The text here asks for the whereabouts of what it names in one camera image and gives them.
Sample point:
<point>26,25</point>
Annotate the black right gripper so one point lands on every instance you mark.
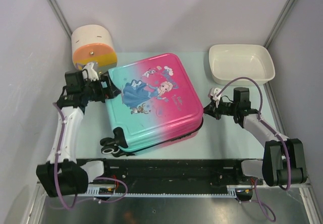
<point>210,110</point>

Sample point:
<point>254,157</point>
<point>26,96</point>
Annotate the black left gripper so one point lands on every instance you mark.
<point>108,93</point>

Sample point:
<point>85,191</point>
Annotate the white rectangular plastic basin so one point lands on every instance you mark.
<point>230,61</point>

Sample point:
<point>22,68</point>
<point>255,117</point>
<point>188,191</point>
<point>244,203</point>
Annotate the pink and teal kids suitcase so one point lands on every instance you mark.
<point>157,104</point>

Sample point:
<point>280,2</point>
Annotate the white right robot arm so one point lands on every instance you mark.
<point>283,162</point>

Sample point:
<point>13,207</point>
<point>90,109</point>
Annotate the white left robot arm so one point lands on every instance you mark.
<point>60,175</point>

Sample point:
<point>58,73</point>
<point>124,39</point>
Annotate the cream and orange drawer box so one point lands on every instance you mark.
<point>93,43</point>

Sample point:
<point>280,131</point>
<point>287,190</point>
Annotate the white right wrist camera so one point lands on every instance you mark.
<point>215,94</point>

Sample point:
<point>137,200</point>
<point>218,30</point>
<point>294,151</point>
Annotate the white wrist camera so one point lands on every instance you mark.
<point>89,71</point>
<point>215,94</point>

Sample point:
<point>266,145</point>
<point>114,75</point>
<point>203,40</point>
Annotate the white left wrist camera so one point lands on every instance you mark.
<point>89,71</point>

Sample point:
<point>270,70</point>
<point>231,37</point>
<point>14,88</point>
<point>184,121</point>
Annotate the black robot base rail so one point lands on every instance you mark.
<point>221,171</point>

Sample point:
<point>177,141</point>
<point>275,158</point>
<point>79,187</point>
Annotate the white slotted cable duct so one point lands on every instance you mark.
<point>195,192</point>

